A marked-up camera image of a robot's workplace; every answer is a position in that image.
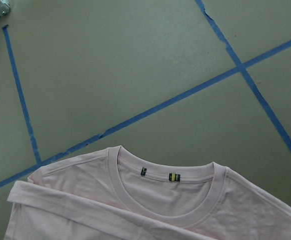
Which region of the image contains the blue tape line lengthwise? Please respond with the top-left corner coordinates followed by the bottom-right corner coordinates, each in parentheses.
top-left (196, 0), bottom-right (291, 152)

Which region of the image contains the short blue tape centre mark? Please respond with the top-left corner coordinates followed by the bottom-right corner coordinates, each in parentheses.
top-left (1, 24), bottom-right (42, 166)

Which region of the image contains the pink Snoopy t-shirt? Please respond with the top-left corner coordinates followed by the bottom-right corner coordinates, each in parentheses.
top-left (4, 146), bottom-right (291, 240)

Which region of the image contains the blue tape line crosswise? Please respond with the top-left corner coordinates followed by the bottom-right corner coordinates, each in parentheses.
top-left (0, 32), bottom-right (291, 195)

